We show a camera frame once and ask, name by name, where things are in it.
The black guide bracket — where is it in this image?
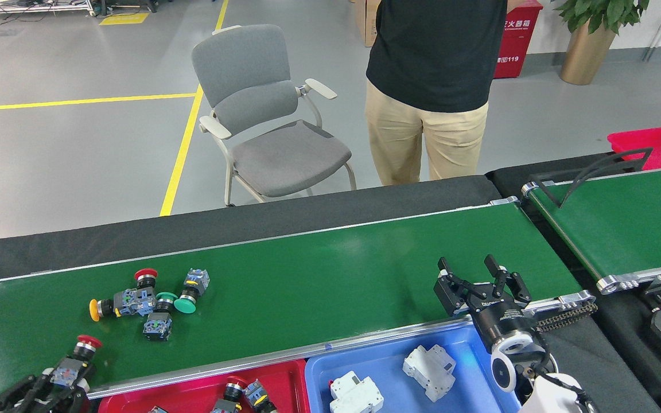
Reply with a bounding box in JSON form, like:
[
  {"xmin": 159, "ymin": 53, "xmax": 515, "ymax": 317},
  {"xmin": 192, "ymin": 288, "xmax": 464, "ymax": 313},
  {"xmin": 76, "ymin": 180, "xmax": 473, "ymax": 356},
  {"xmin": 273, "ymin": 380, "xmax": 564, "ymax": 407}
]
[{"xmin": 537, "ymin": 147, "xmax": 654, "ymax": 208}]

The person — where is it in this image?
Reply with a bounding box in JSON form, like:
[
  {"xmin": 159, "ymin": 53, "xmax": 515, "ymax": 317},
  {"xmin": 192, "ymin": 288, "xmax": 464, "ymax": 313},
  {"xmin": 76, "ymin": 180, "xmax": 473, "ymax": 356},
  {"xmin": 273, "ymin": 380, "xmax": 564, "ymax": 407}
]
[{"xmin": 365, "ymin": 0, "xmax": 529, "ymax": 187}]

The white metal rack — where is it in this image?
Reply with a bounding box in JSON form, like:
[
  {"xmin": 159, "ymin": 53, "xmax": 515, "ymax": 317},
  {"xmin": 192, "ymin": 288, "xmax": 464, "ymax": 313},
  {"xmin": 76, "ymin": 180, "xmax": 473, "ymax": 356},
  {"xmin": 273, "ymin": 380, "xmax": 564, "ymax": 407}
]
[{"xmin": 0, "ymin": 0, "xmax": 102, "ymax": 22}]

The grey office chair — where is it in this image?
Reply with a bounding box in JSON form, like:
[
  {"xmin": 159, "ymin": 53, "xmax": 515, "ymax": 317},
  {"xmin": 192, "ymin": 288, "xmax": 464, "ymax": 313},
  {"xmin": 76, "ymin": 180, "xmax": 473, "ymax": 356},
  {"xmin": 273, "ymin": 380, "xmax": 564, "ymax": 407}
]
[{"xmin": 191, "ymin": 24, "xmax": 358, "ymax": 207}]

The conveyor drive chain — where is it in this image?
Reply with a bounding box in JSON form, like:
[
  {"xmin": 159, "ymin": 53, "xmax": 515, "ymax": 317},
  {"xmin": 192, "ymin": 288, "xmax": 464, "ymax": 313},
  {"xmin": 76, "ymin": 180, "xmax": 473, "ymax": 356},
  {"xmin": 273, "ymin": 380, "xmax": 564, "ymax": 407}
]
[{"xmin": 536, "ymin": 302, "xmax": 599, "ymax": 333}]

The yellow push button switch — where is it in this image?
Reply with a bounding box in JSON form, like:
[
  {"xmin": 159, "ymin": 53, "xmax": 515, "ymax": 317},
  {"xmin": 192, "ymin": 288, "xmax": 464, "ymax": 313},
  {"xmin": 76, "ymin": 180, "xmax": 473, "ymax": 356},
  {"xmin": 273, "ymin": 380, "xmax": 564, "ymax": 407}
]
[
  {"xmin": 243, "ymin": 379, "xmax": 278, "ymax": 413},
  {"xmin": 89, "ymin": 290, "xmax": 136, "ymax": 322}
]

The long green conveyor belt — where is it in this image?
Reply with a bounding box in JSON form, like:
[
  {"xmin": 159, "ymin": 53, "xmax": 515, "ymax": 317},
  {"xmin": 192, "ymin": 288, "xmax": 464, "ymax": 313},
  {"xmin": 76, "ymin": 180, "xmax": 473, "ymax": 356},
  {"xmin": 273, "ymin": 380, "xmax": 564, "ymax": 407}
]
[{"xmin": 0, "ymin": 195, "xmax": 598, "ymax": 413}]

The cardboard box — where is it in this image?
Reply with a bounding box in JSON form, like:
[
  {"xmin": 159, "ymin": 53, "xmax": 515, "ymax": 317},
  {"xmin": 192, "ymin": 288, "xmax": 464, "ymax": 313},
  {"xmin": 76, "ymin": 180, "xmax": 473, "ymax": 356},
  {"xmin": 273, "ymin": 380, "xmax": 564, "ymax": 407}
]
[{"xmin": 355, "ymin": 0, "xmax": 383, "ymax": 48}]

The red fire extinguisher box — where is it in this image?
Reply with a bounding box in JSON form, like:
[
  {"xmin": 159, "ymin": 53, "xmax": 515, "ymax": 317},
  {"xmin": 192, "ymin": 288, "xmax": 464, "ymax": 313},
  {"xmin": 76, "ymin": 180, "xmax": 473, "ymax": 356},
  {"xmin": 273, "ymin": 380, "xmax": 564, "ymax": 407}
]
[{"xmin": 492, "ymin": 0, "xmax": 543, "ymax": 79}]

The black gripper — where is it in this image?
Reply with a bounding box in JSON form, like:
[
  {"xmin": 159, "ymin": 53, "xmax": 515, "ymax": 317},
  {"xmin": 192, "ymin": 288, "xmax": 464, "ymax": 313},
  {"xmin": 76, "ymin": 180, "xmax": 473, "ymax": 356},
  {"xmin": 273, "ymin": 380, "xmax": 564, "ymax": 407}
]
[{"xmin": 434, "ymin": 254, "xmax": 535, "ymax": 345}]

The white circuit breaker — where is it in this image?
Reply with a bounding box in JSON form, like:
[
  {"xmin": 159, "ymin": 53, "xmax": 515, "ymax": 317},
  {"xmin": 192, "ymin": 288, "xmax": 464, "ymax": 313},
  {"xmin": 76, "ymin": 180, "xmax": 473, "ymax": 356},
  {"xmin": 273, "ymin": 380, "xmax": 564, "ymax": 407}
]
[
  {"xmin": 402, "ymin": 344, "xmax": 457, "ymax": 403},
  {"xmin": 329, "ymin": 371, "xmax": 384, "ymax": 413}
]

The potted plant in gold pot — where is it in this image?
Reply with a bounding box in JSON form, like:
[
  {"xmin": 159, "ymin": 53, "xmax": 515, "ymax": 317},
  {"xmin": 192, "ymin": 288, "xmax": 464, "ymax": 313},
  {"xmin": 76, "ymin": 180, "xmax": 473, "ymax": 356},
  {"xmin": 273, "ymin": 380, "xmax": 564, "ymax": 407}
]
[{"xmin": 551, "ymin": 0, "xmax": 651, "ymax": 87}]

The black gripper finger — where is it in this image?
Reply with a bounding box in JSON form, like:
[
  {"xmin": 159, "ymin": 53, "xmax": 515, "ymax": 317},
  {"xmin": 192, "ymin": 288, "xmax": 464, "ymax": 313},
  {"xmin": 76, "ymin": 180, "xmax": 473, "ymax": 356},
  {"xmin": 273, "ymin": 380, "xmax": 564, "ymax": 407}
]
[
  {"xmin": 55, "ymin": 381, "xmax": 92, "ymax": 413},
  {"xmin": 0, "ymin": 373, "xmax": 53, "ymax": 413}
]

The angled green conveyor belt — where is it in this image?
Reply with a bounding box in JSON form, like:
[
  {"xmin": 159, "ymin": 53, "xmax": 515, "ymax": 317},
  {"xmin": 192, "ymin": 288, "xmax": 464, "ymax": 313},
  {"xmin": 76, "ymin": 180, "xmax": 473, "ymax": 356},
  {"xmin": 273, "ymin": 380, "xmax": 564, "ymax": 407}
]
[{"xmin": 521, "ymin": 163, "xmax": 661, "ymax": 294}]

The blue plastic tray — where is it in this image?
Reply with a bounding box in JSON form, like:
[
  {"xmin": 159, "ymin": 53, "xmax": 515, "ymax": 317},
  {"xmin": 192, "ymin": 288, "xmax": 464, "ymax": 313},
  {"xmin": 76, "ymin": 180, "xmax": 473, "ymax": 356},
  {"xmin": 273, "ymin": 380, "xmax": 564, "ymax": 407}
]
[{"xmin": 305, "ymin": 318, "xmax": 523, "ymax": 413}]

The red plastic tray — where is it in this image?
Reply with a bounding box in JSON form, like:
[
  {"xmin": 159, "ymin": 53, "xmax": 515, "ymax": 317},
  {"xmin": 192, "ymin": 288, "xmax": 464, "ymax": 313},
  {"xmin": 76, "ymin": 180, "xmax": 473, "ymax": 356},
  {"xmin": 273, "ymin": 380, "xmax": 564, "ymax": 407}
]
[{"xmin": 98, "ymin": 359, "xmax": 310, "ymax": 413}]

